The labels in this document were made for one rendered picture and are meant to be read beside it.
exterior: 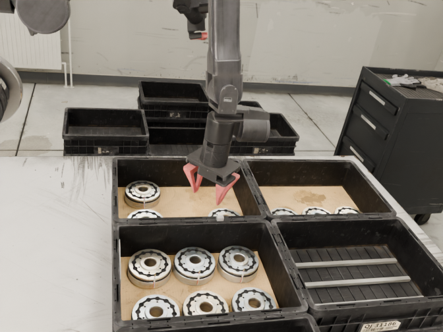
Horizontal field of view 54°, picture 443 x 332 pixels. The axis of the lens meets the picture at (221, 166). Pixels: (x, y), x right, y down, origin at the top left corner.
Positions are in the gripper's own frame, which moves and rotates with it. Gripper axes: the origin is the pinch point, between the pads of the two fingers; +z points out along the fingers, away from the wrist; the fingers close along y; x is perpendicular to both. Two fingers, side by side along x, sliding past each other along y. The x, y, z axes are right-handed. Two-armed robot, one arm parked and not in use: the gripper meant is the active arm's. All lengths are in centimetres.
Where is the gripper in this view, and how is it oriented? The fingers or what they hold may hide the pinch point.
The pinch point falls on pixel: (207, 195)
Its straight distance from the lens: 97.7
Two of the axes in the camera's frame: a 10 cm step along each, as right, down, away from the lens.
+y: -8.3, -4.1, 3.9
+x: -5.4, 3.7, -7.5
